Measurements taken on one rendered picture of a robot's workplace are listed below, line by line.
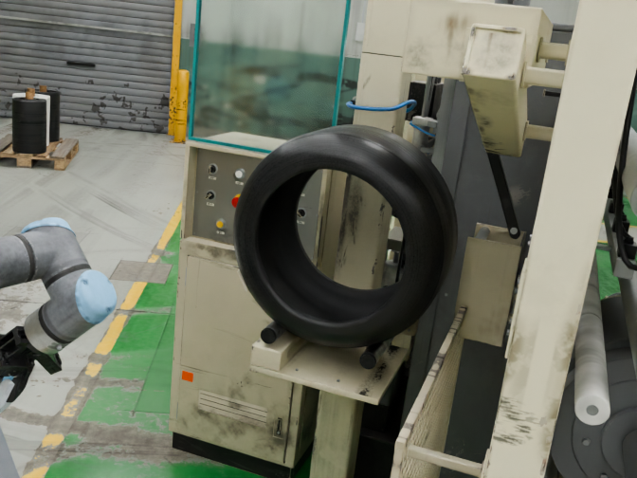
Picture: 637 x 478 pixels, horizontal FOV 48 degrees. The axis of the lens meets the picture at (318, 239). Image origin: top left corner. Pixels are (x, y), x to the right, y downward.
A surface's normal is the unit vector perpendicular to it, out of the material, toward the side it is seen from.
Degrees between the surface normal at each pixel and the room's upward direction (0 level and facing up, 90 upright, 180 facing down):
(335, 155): 79
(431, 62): 90
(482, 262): 90
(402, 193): 83
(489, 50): 72
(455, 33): 90
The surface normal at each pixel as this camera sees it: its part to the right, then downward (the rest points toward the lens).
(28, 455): 0.11, -0.96
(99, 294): 0.83, -0.45
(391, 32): -0.33, 0.22
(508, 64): -0.28, -0.08
